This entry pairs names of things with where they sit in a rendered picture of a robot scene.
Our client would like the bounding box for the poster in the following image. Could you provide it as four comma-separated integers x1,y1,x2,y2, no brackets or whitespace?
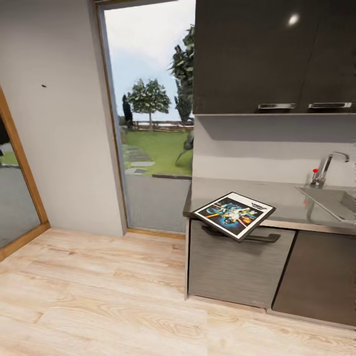
191,191,276,243

